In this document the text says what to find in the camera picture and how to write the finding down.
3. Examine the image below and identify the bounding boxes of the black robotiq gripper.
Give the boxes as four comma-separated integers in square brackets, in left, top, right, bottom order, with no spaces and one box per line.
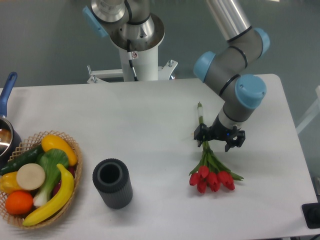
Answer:
[193,116,246,152]

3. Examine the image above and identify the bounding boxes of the red tulip flower bouquet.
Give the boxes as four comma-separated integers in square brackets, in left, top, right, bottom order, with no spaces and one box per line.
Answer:
[189,101,245,194]

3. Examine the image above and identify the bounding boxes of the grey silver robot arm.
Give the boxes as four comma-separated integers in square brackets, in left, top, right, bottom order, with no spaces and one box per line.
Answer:
[82,0,270,150]

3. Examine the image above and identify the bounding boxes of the dark grey ribbed vase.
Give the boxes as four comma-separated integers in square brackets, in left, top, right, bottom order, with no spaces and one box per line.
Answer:
[92,158,133,209]

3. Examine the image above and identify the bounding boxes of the black device at table edge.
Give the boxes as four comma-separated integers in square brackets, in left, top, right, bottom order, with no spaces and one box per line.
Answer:
[301,202,320,229]

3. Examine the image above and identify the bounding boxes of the red plastic fruit in basket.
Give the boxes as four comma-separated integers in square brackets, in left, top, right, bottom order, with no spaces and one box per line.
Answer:
[51,166,76,197]

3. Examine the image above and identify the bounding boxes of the yellow plastic banana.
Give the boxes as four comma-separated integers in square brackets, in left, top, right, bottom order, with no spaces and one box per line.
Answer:
[22,163,75,227]

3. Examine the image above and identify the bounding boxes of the yellow plastic lemon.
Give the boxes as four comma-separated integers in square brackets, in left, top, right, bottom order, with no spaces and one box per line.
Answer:
[41,134,78,167]

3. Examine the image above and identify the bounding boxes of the green bok choy toy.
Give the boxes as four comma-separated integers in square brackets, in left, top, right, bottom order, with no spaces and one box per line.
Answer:
[33,148,69,208]

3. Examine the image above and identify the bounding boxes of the woven wicker fruit basket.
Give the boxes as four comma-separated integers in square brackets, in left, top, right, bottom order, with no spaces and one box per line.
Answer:
[0,130,83,230]

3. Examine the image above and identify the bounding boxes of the green plastic cucumber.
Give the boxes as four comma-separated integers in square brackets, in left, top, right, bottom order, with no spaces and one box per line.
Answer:
[0,144,44,176]

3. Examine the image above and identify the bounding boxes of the beige round disc toy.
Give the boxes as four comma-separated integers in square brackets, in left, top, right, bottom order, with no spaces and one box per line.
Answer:
[16,163,46,191]

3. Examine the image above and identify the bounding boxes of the orange plastic orange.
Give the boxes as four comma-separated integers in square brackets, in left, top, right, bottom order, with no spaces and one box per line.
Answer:
[5,190,33,215]

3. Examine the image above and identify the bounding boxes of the yellow plastic bell pepper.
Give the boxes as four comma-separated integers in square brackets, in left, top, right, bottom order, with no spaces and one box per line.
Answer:
[0,171,23,194]

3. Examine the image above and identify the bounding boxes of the white frame at right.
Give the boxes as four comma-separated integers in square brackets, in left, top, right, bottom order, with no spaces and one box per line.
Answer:
[295,85,320,135]

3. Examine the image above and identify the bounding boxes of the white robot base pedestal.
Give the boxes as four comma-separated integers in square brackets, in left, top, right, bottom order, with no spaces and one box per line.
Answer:
[87,43,178,84]

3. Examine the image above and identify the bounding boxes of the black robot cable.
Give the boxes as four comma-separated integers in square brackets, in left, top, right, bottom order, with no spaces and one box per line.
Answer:
[126,39,139,82]

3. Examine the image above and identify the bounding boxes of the blue handled saucepan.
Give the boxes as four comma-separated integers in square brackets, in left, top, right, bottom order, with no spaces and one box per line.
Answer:
[0,72,22,169]

